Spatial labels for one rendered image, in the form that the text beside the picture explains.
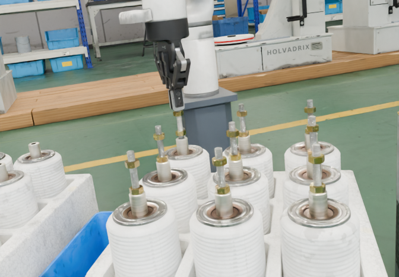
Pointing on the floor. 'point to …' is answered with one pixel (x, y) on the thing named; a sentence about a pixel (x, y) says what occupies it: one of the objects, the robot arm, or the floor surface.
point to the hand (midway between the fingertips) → (176, 98)
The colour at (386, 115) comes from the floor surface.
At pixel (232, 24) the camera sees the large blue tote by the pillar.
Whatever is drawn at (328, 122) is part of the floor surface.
